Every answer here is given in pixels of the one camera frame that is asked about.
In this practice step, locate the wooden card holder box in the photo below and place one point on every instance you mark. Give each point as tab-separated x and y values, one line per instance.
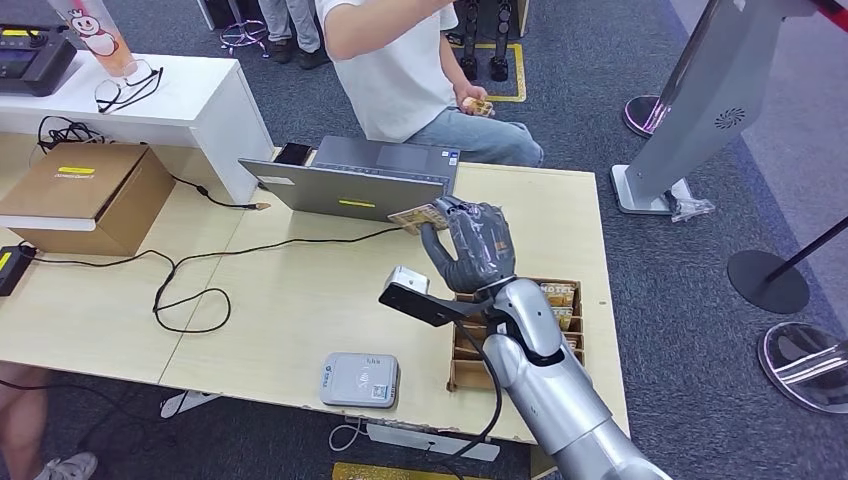
467	374

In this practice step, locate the snowman print drink cup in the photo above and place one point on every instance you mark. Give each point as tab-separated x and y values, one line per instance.
99	40

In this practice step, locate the black control device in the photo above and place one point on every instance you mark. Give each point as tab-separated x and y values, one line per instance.
33	63

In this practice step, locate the black stanchion base with pole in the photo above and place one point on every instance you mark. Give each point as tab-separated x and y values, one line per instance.
765	281

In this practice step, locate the chrome stanchion base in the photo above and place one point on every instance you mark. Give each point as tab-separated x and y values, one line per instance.
802	371
639	116

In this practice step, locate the black power adapter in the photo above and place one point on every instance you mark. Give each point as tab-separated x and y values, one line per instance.
12	268

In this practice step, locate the brown cardboard box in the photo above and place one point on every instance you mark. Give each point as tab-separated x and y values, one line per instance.
79	192

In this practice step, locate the yellow floor tape square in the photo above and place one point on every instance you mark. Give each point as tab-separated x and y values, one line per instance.
520	73

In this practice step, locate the yellow hotel key card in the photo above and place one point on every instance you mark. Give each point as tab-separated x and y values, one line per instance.
563	318
558	295
572	343

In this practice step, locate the black stand leg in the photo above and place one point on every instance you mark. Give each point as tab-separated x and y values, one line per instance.
500	66
470	66

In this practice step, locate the grey white card reader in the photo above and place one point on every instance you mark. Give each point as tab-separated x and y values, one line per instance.
358	381

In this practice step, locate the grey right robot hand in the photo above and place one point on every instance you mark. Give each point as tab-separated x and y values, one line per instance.
480	245

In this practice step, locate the silver kiosk stand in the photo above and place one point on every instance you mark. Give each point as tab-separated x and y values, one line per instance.
702	99

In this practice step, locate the yellow floor mat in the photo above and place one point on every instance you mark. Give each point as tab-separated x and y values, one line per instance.
384	473

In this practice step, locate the stack of cards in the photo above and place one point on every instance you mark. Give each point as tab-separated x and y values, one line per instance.
478	107

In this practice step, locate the white desk foot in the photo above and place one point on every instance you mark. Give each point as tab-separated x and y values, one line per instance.
185	403
411	438

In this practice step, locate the black framed eyeglasses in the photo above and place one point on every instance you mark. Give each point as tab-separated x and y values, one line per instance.
109	89

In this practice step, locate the grey laptop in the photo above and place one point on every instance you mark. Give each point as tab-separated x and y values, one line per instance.
331	189

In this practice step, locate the person's left forearm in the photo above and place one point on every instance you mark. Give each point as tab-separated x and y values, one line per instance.
454	73

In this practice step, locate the clear plastic bag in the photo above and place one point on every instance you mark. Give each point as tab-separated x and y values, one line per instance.
689	208

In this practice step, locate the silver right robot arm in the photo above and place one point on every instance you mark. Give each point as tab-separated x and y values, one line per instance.
550	391

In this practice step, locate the chrome stool base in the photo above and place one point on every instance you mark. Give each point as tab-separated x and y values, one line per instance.
246	30

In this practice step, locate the red barrier belt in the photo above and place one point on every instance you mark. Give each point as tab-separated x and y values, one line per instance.
836	16

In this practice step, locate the person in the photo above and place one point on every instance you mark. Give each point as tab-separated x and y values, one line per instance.
291	26
20	424
397	79

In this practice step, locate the person's left hand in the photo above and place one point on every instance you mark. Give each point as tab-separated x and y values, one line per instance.
472	93

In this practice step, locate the yellow brown ID card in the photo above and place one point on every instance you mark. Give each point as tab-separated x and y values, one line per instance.
417	218

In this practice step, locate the person's right forearm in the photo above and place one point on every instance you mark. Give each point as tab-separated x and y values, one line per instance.
371	30

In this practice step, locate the black phone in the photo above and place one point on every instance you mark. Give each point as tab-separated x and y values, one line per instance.
293	154

